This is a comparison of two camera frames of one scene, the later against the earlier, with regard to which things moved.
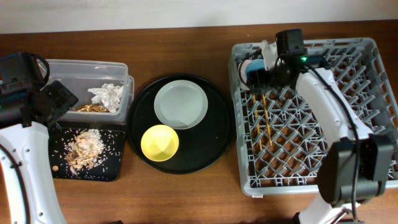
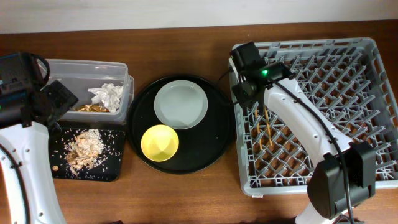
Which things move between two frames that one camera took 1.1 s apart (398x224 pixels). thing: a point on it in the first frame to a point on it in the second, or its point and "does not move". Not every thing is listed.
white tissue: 109,95 does not move
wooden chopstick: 267,119 does not move
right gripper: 263,83 to 242,98
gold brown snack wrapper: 95,107 does not move
